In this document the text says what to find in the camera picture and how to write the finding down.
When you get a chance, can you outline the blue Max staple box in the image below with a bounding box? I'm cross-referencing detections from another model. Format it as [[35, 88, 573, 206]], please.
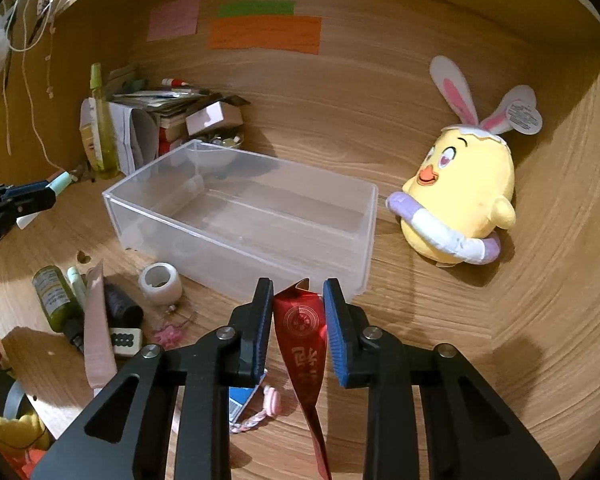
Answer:
[[228, 370, 268, 424]]

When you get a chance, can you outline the mint green small tube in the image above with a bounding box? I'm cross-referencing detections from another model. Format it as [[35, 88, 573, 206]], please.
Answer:
[[47, 171, 73, 196]]

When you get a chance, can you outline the red gold ribbon pouch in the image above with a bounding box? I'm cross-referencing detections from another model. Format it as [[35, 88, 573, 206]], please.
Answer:
[[273, 278, 332, 479]]

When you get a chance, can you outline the pale green lip balm stick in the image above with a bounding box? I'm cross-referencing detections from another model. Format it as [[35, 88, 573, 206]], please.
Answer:
[[66, 266, 87, 310]]

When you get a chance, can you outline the white tape roll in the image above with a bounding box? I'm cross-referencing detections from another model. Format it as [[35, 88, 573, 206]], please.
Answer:
[[138, 262, 183, 307]]

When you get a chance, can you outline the dark green small bottle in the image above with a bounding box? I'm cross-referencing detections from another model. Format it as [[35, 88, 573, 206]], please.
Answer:
[[32, 266, 84, 353]]

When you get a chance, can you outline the pink cream tube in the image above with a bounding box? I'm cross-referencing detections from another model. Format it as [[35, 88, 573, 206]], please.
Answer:
[[84, 261, 118, 396]]

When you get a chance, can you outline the mahjong tile eraser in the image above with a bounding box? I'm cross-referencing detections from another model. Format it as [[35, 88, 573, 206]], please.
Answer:
[[109, 327, 144, 359]]

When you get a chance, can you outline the yellow-green spray bottle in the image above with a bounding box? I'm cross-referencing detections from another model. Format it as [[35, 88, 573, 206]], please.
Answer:
[[90, 63, 120, 179]]

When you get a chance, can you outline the clear plastic storage box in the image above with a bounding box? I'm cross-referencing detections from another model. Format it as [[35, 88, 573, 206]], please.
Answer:
[[102, 141, 378, 301]]

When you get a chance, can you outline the stack of papers and books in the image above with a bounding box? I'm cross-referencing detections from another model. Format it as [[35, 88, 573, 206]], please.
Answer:
[[79, 70, 212, 176]]

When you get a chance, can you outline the red white glue stick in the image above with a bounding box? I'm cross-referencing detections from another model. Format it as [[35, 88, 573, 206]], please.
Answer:
[[161, 78, 192, 88]]

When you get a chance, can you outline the small white cardboard box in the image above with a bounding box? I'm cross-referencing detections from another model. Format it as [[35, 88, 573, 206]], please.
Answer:
[[186, 101, 244, 136]]

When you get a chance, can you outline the small glass bowl with items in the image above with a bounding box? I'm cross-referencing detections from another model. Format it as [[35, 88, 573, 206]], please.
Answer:
[[198, 130, 244, 148]]

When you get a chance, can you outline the yellow plush toy on floor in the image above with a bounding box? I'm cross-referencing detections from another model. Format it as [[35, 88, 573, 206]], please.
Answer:
[[0, 413, 50, 458]]

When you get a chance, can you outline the pink sticky note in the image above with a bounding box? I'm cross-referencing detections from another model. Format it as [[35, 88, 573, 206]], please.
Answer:
[[147, 0, 200, 41]]

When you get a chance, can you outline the yellow chick plush toy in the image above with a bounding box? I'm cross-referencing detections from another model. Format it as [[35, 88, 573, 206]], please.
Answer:
[[386, 55, 543, 268]]

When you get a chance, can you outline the green sticky note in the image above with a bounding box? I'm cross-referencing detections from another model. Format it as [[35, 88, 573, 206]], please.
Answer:
[[216, 0, 296, 18]]

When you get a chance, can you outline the orange sticky note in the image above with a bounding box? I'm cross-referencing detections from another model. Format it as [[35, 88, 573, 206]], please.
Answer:
[[209, 14, 322, 55]]

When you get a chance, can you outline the pink braided hair tie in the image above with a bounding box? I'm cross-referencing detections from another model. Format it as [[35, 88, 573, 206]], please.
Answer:
[[229, 383, 284, 435]]

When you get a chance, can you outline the pink charm keychain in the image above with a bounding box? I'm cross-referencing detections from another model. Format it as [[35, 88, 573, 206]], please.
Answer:
[[150, 304, 195, 350]]

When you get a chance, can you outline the white hanging cord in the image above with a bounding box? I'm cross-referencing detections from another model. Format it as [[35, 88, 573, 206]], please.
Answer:
[[0, 0, 81, 174]]

